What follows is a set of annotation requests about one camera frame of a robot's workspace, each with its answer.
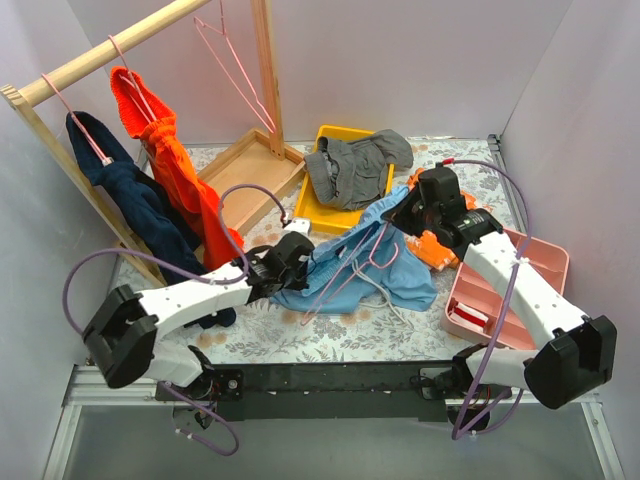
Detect orange tie-dye shorts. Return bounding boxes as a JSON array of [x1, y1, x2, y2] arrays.
[[407, 169, 481, 271]]

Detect yellow plastic tray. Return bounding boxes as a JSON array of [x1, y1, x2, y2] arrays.
[[294, 125, 395, 235]]

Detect light blue shorts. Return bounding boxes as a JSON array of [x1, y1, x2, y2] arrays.
[[271, 186, 437, 314]]

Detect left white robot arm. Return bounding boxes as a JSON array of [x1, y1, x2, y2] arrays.
[[82, 231, 314, 400]]

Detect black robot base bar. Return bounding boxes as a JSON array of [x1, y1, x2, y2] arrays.
[[176, 360, 464, 422]]

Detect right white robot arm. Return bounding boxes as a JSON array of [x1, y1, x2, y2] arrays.
[[382, 165, 617, 409]]

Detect grey shorts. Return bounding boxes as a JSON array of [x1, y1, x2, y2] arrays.
[[304, 129, 414, 211]]

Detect pink hanger with orange garment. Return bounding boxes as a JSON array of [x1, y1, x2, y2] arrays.
[[108, 35, 157, 123]]

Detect pink hanger with navy garment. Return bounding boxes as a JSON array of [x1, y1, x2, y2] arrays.
[[41, 73, 113, 166]]

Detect bright orange garment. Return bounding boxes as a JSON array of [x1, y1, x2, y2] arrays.
[[110, 66, 244, 270]]

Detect navy blue garment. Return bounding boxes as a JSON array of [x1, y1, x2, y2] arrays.
[[64, 110, 237, 329]]

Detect wooden clothes rack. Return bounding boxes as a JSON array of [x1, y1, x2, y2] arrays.
[[1, 1, 304, 269]]

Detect pink compartment organizer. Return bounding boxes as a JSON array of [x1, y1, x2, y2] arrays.
[[441, 228, 569, 350]]

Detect red cloth front compartment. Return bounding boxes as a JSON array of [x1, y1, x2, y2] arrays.
[[449, 303, 489, 331]]

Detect floral patterned table mat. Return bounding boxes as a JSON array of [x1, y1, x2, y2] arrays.
[[163, 137, 518, 364]]

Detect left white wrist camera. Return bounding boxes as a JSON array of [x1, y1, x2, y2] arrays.
[[282, 217, 311, 237]]

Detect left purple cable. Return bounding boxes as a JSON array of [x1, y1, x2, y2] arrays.
[[63, 183, 291, 337]]

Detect purple cable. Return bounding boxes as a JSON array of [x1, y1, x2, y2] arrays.
[[439, 158, 532, 442], [63, 183, 291, 337]]

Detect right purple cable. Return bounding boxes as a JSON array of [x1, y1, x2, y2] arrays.
[[439, 158, 532, 442]]

